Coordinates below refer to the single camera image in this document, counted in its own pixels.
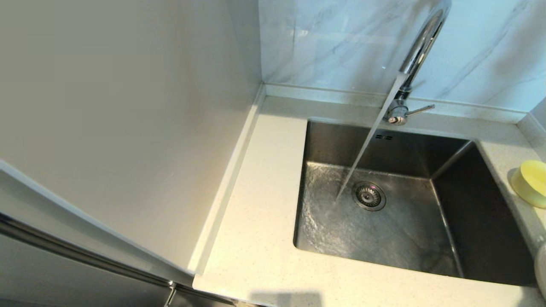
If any yellow plastic bowl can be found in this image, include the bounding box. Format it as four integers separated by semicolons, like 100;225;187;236
511;160;546;209

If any white ceramic bowl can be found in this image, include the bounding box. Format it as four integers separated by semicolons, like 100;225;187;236
534;243;546;299

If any stainless steel sink basin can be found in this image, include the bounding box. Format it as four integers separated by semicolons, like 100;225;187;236
293;120;537;286

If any round metal drain strainer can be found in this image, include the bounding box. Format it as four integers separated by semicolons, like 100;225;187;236
352;182;387;212

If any tall grey cabinet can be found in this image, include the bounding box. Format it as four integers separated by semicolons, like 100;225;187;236
0;0;263;307

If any chrome gooseneck faucet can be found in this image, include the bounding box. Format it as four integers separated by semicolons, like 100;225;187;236
383;0;452;127

